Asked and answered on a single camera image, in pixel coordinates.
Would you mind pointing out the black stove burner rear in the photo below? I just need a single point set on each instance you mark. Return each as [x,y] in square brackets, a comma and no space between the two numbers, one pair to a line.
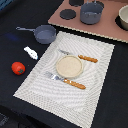
[76,3]

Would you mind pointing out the fork with wooden handle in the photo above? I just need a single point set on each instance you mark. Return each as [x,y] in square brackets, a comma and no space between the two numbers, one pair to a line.
[67,81]

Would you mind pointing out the grey cooking pot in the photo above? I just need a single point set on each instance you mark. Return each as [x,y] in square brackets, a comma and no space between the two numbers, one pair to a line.
[90,12]

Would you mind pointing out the red toy sausage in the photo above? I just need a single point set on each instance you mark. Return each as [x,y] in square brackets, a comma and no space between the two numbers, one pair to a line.
[18,68]

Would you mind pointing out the small grey frying pan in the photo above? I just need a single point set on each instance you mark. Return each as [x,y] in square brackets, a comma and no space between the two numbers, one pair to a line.
[44,34]

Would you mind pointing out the knife with wooden handle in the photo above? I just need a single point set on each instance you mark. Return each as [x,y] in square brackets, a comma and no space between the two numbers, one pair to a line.
[80,56]

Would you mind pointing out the round beige plate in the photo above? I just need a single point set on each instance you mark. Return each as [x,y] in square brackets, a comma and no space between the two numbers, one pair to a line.
[69,66]

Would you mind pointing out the cream bowl at right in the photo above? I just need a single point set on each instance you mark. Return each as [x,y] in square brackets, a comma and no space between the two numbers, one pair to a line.
[123,14]

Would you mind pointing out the black stove burner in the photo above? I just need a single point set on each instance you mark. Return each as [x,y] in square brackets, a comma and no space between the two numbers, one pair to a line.
[67,14]
[76,3]

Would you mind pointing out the pink toy stove top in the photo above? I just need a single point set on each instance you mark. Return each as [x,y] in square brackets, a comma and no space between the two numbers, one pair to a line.
[106,27]

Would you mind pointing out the black stove burner front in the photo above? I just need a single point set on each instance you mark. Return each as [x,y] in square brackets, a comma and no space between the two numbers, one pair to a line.
[67,14]

